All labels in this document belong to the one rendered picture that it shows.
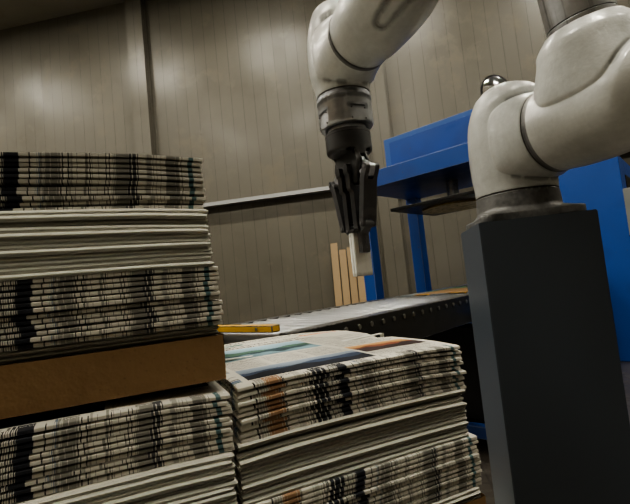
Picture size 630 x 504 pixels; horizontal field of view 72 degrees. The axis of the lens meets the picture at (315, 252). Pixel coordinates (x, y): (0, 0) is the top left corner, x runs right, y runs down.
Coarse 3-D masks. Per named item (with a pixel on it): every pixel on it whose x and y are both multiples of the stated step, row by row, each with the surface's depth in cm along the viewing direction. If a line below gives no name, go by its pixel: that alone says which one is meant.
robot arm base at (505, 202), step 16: (512, 192) 81; (528, 192) 80; (544, 192) 80; (560, 192) 82; (480, 208) 86; (496, 208) 82; (512, 208) 80; (528, 208) 79; (544, 208) 78; (560, 208) 78; (576, 208) 77
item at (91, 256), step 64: (0, 192) 37; (64, 192) 39; (128, 192) 41; (192, 192) 43; (0, 256) 36; (64, 256) 38; (128, 256) 40; (192, 256) 42; (0, 320) 36; (64, 320) 37; (128, 320) 39; (192, 320) 41
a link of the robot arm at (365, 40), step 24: (360, 0) 54; (384, 0) 52; (408, 0) 51; (432, 0) 52; (336, 24) 60; (360, 24) 56; (384, 24) 55; (408, 24) 54; (336, 48) 63; (360, 48) 59; (384, 48) 59
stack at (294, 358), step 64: (256, 384) 42; (320, 384) 45; (384, 384) 48; (448, 384) 52; (0, 448) 33; (64, 448) 35; (128, 448) 37; (192, 448) 39; (256, 448) 42; (320, 448) 44; (384, 448) 47; (448, 448) 51
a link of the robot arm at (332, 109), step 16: (320, 96) 70; (336, 96) 67; (352, 96) 67; (368, 96) 69; (320, 112) 70; (336, 112) 67; (352, 112) 67; (368, 112) 69; (320, 128) 71; (336, 128) 69; (368, 128) 72
